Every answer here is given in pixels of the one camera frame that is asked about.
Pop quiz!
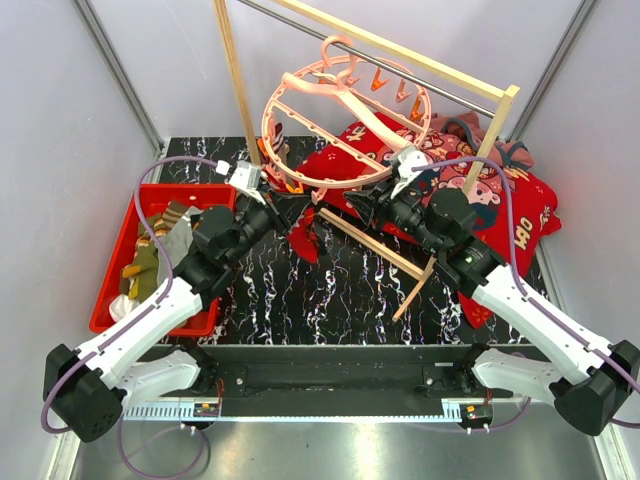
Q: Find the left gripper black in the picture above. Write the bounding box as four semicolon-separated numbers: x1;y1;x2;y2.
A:
224;183;311;266

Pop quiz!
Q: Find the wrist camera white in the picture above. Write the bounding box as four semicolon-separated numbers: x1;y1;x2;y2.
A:
389;145;429;199
215;160;267;204

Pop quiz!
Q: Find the olive green striped sock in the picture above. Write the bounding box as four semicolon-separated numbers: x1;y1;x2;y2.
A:
121;201;186;302

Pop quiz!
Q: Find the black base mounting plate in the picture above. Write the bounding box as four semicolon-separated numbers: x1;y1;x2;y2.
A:
202;345;486;399

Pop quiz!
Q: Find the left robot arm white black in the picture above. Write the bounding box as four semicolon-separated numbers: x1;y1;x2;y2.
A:
41;190;312;443

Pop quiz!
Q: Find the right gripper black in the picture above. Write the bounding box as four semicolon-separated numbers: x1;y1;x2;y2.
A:
344;172;445;256

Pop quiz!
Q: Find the metal rack rod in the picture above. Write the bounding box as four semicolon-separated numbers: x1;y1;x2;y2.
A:
239;0;495;119

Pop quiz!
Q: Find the wooden clothes rack frame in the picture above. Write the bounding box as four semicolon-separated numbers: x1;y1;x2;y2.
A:
212;0;521;321

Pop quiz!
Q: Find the pink clip right side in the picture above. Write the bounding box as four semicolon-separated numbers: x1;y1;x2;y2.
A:
311;188;327;205

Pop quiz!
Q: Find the white sock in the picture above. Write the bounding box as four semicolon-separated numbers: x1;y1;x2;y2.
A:
109;294;140;323

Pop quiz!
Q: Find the pink round clip hanger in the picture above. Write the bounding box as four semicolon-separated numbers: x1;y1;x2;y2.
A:
261;34;431;194

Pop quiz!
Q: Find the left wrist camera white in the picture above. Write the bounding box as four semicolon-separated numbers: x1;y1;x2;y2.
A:
215;160;267;204

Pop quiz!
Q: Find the grey sock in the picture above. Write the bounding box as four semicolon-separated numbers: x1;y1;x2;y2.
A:
161;207;202;267

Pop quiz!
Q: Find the pink grey garment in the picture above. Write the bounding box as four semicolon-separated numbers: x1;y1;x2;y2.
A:
430;111;535;170

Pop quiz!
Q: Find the black argyle sock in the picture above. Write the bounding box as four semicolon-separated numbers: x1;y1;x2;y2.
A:
309;221;327;257

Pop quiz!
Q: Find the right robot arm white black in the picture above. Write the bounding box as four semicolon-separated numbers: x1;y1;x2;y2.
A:
344;188;639;436

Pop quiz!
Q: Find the red plastic bin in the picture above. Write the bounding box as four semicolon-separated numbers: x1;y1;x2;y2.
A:
89;184;236;338

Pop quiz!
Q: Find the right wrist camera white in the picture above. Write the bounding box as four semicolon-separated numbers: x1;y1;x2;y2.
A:
389;145;429;199

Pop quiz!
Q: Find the red cartoon patterned blanket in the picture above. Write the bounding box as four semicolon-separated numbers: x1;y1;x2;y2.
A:
296;113;562;329

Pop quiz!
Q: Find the beige sock maroon striped cuff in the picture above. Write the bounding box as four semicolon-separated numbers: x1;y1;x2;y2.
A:
271;123;288;155

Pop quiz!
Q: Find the yellow orange clip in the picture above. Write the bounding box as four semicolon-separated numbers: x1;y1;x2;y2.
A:
285;183;305;194

